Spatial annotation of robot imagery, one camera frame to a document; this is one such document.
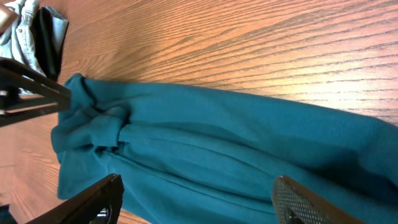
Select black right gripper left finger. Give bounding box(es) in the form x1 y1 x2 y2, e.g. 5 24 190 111
29 174 124 224

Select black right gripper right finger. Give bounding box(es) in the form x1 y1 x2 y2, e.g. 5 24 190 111
271 175 364 224

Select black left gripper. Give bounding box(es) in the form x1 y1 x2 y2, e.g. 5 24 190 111
1 57 71 127

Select dark blue polo shirt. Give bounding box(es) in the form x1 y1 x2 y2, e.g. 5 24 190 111
51 74 397 223

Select folded light blue jeans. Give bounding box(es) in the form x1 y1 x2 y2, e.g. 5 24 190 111
1 0 45 76

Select folded dark navy garment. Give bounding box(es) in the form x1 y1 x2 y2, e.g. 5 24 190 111
31 6 69 81

